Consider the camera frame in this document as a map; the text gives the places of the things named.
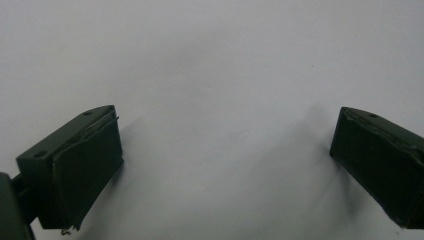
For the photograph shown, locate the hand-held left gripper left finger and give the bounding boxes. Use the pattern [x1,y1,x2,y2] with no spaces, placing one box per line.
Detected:
[15,104,125,232]

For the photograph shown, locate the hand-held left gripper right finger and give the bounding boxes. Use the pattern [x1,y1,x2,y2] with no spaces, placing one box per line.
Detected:
[329,106,424,230]

